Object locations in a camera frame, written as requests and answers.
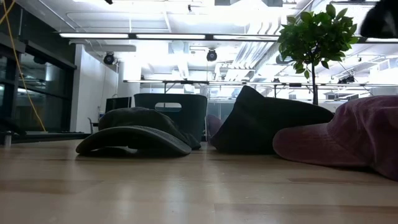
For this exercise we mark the green cap with stitched brim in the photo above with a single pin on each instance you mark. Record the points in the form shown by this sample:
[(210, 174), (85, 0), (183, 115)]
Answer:
[(133, 137)]

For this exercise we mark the dark green cap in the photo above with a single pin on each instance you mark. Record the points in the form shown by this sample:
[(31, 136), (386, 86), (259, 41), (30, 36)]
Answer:
[(264, 124)]

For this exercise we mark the black ceiling spot lamp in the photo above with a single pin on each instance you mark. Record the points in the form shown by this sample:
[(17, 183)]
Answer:
[(109, 59), (211, 55)]

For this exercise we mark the small green leafy tree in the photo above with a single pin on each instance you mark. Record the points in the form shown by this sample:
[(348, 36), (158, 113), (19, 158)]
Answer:
[(317, 34)]

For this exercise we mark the long ceiling light strip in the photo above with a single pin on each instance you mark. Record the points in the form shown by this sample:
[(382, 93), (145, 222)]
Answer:
[(171, 36)]

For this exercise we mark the dark computer monitor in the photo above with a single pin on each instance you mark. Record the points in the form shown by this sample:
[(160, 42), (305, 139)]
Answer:
[(118, 104)]

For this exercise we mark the teal plastic bin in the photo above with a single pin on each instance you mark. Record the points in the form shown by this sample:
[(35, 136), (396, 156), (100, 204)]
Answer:
[(192, 124)]

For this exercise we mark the black ceiling track rail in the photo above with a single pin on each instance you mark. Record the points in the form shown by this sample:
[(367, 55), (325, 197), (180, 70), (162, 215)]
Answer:
[(149, 81)]

